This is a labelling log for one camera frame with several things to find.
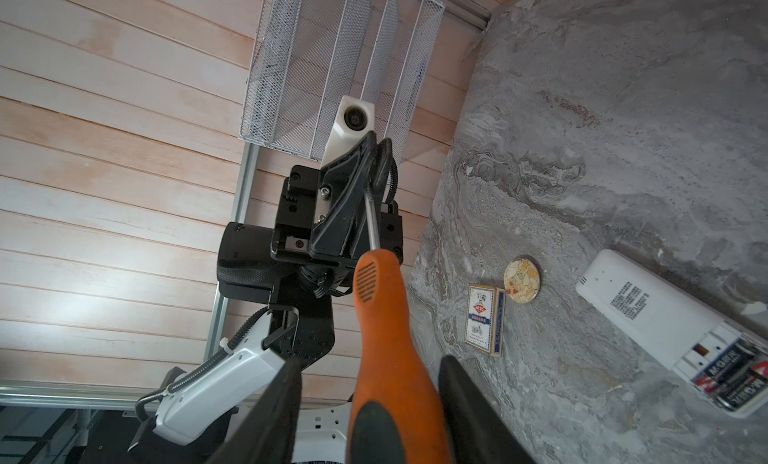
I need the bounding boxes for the blue white card box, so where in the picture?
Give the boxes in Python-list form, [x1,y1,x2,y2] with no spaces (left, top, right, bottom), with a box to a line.
[464,285,505,356]

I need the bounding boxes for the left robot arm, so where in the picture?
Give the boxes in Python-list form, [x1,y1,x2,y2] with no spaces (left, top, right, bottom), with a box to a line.
[128,132,403,463]

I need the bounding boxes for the white air conditioner remote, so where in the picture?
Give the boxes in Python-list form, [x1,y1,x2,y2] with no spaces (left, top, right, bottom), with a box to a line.
[575,249,767,419]

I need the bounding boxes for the orange handled screwdriver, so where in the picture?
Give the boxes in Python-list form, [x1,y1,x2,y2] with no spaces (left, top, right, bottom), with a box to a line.
[347,190,453,463]

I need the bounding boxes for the white wire mesh shelf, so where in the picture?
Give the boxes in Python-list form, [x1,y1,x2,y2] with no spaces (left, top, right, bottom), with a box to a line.
[240,0,445,162]

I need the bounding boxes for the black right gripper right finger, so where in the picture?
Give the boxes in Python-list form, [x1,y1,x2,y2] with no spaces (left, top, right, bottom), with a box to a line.
[438,355,534,463]

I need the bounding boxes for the red black batteries in remote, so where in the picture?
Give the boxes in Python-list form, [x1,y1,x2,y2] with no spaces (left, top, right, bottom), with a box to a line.
[692,339,767,415]

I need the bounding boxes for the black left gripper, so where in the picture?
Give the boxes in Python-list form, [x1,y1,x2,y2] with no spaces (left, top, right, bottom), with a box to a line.
[269,131,403,284]

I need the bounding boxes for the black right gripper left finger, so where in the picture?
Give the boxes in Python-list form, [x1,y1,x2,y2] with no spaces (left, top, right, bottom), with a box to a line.
[207,357,302,464]

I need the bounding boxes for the round wooden coaster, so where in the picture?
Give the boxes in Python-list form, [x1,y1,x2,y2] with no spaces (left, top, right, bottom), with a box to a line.
[504,258,541,304]

